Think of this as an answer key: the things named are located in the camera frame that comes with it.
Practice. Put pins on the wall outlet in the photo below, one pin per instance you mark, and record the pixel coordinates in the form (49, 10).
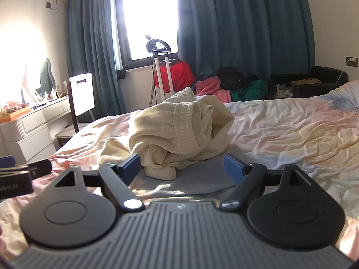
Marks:
(352, 61)

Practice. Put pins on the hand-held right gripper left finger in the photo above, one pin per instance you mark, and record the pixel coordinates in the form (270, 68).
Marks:
(131, 164)

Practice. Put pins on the green cloth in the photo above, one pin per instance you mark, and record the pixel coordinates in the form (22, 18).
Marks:
(252, 88)

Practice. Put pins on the row of cosmetic bottles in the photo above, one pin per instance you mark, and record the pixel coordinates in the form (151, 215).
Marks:
(52, 94)

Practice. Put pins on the pink cloth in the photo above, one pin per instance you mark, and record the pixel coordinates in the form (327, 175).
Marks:
(210, 88)

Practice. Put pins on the black window crank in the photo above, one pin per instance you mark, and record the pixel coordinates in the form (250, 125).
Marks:
(122, 73)

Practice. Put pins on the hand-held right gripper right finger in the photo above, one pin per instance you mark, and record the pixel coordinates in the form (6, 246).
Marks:
(232, 168)

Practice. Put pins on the black wall box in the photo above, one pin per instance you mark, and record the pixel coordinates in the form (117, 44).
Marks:
(48, 5)

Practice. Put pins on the clutter of small trinkets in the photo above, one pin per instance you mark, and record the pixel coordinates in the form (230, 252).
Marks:
(12, 106)

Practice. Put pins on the cream pants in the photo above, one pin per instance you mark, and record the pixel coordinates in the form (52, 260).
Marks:
(168, 123)

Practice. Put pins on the black sofa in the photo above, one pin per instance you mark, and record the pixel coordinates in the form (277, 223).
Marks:
(325, 72)

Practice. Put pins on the narrow teal curtain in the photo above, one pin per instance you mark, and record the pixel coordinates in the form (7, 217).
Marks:
(89, 47)

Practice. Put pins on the flat cardboard box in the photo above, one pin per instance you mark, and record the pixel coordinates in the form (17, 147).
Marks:
(304, 82)

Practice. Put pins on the garment steamer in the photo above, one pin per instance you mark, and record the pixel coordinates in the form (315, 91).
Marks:
(157, 44)

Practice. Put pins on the white dresser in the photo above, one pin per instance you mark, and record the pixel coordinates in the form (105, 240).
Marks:
(30, 134)

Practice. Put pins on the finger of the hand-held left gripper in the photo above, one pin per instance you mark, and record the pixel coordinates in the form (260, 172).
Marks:
(40, 168)
(7, 162)

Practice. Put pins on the wavy mirror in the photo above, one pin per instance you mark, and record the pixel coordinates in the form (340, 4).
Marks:
(46, 75)

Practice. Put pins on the black clothes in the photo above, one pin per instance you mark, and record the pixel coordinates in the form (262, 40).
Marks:
(230, 75)

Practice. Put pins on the orange box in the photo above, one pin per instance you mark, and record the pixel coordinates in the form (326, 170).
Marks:
(16, 115)

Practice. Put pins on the wide teal curtain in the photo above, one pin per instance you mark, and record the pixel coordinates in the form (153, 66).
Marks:
(246, 28)

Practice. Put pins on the window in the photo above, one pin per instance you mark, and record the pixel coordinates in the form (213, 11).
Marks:
(148, 14)

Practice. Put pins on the white chair with dark frame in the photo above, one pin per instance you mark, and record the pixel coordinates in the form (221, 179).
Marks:
(81, 95)

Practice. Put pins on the red garment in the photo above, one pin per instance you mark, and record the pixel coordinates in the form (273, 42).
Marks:
(182, 74)

